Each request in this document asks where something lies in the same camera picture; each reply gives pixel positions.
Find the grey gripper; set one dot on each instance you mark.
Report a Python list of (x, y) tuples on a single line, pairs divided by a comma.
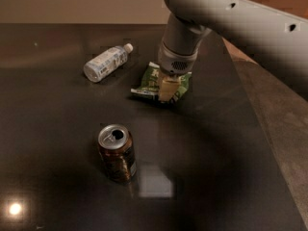
[(174, 63)]

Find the green jalapeno chip bag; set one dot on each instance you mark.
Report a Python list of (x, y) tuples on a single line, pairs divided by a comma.
[(149, 88)]

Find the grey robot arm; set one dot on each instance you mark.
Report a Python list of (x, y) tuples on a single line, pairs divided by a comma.
[(276, 40)]

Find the clear plastic water bottle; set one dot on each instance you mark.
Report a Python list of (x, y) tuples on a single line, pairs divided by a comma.
[(107, 62)]

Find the brown soda can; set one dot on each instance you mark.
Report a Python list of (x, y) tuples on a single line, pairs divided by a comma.
[(116, 149)]

